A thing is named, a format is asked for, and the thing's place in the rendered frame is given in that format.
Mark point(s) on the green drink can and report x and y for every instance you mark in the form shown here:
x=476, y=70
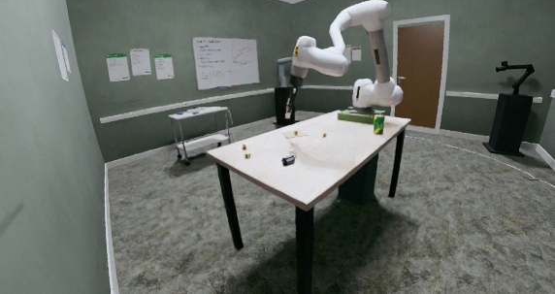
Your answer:
x=378, y=124

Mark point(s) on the beige flat mat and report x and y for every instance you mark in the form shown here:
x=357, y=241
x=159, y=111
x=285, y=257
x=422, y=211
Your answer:
x=290, y=134

